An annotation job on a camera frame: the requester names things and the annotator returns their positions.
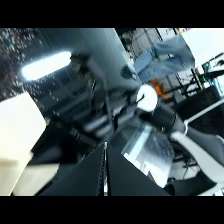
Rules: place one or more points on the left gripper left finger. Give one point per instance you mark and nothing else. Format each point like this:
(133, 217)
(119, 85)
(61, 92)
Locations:
(85, 178)

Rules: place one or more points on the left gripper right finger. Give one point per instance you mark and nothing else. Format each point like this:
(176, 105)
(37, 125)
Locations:
(128, 180)

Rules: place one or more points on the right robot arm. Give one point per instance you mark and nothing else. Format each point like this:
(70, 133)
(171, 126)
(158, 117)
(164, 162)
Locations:
(163, 116)

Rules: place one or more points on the blue jeans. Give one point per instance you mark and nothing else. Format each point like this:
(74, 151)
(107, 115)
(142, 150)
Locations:
(166, 58)

